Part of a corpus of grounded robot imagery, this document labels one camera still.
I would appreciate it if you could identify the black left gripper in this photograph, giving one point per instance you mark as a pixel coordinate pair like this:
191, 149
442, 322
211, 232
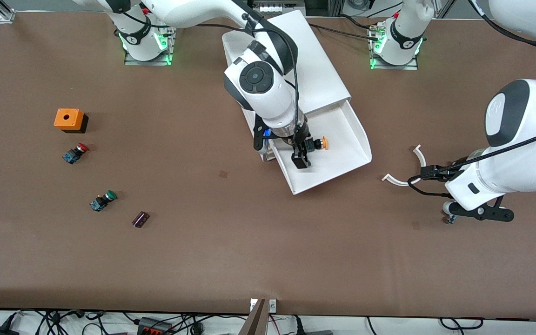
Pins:
441, 172

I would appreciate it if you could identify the dark red cylindrical capacitor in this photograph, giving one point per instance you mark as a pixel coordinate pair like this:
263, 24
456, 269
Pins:
140, 219

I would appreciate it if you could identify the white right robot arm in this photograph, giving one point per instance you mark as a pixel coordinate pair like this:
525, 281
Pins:
268, 93

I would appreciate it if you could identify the orange button enclosure box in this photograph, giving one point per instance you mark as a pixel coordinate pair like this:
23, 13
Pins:
68, 118

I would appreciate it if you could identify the red mushroom push button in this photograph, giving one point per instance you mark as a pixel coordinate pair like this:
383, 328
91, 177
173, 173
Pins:
75, 153

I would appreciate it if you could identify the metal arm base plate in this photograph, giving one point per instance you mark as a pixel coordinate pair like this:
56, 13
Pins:
407, 66
133, 62

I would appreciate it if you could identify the brown wooden strut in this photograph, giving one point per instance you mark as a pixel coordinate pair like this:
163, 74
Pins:
256, 321

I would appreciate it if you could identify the small blue electronic part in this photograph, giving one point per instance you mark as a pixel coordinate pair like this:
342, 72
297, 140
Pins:
451, 219

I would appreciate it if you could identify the white plastic drawer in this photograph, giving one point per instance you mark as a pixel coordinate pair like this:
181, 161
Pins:
342, 158

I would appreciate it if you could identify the white drawer cabinet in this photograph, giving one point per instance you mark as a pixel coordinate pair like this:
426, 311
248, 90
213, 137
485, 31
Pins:
324, 70

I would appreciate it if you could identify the orange mushroom push button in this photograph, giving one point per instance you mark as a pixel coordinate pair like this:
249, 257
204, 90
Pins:
324, 143

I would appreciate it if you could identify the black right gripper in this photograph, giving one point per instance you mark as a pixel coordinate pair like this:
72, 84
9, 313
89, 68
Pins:
300, 147

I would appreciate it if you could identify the small white bracket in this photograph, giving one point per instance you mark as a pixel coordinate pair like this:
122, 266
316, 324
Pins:
253, 304
272, 304

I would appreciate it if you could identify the green mushroom push button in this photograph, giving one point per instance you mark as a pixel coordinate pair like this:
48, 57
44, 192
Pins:
103, 201

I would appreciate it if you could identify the black power strip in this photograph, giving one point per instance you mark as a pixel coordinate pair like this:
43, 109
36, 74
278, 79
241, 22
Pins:
154, 328

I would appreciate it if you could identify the white curved plastic clip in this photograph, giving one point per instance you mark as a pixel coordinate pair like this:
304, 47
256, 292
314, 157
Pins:
396, 181

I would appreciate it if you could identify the aluminium frame post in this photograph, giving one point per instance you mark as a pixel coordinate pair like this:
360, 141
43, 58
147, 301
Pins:
3, 11

